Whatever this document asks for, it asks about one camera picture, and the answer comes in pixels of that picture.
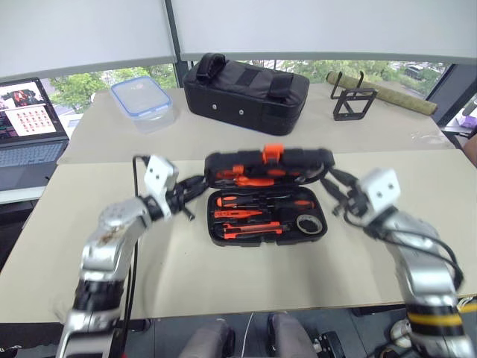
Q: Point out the roll of tape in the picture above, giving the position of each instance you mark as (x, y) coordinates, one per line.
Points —
(302, 230)

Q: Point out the dark window frame post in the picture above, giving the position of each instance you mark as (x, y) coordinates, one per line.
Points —
(177, 67)

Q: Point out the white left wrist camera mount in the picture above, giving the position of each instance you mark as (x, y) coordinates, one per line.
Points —
(160, 175)

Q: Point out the orange black flat screwdriver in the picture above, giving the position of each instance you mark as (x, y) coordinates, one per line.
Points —
(227, 201)

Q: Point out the clear container with blue lid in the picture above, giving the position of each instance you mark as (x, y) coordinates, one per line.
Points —
(141, 97)

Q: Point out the black orange phillips screwdriver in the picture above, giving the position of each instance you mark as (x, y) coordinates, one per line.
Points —
(298, 204)

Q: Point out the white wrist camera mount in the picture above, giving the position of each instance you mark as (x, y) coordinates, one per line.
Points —
(160, 175)
(380, 190)

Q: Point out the white round object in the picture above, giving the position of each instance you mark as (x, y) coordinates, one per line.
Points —
(400, 332)

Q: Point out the black fabric carry bag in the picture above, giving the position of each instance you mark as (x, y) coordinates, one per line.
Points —
(242, 97)

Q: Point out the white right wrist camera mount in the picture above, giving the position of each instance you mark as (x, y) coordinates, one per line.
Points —
(380, 190)

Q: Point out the open laptop computer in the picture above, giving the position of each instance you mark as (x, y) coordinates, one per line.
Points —
(30, 141)

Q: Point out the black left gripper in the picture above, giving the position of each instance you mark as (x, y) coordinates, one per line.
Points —
(182, 201)

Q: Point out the grey rounded shape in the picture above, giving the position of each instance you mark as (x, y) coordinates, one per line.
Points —
(292, 335)
(208, 341)

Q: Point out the white roller blind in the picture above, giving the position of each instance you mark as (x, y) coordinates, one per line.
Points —
(316, 26)
(82, 33)

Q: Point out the rolled olive mat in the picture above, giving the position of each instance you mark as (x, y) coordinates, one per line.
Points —
(402, 98)

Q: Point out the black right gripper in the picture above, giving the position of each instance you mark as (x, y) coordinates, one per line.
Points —
(354, 209)

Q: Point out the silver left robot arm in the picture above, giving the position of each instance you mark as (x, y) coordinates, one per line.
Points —
(108, 238)

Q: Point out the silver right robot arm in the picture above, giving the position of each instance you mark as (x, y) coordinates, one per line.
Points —
(421, 268)

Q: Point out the black orange tool kit case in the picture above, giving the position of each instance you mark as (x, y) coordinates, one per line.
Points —
(261, 241)

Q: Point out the small black box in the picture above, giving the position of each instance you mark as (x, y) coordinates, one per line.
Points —
(331, 345)

